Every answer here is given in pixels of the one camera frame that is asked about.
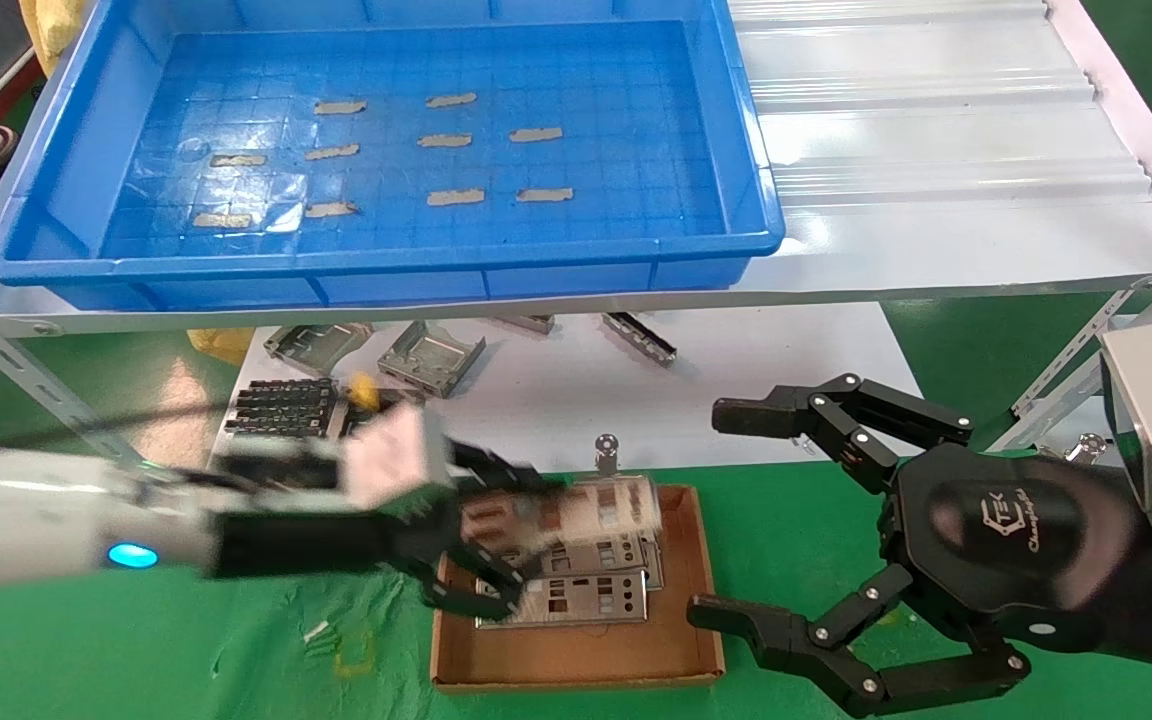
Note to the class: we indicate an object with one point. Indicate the blue plastic tray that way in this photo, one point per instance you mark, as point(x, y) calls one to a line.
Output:
point(636, 150)

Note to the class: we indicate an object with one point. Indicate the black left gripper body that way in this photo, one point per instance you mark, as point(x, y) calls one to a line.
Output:
point(426, 545)

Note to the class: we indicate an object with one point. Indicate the grey tape strip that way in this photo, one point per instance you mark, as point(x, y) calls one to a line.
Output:
point(545, 194)
point(341, 107)

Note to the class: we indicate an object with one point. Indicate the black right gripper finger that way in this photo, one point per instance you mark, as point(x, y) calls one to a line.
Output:
point(796, 645)
point(816, 415)

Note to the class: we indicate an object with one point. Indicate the yellow plastic bag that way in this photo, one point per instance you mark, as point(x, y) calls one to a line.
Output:
point(221, 345)

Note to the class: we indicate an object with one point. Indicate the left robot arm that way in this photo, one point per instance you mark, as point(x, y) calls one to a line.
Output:
point(36, 510)

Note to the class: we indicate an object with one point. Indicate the brown cardboard box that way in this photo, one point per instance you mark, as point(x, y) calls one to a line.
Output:
point(576, 660)

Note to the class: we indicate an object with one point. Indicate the white corrugated metal shelf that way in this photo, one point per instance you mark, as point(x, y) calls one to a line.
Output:
point(936, 150)

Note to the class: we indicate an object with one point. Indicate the small grey metal piece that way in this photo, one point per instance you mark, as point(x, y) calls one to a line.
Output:
point(531, 323)

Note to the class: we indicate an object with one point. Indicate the green table cloth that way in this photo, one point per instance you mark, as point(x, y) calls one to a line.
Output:
point(836, 540)

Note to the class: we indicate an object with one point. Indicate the dark toothed metal strip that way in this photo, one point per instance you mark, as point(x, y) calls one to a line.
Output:
point(641, 338)

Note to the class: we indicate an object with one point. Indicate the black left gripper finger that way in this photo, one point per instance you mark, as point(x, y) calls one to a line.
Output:
point(496, 475)
point(481, 595)

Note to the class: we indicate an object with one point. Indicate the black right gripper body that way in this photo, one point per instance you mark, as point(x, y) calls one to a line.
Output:
point(1006, 540)

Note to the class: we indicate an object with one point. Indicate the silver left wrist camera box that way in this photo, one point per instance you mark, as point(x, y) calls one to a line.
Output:
point(396, 460)

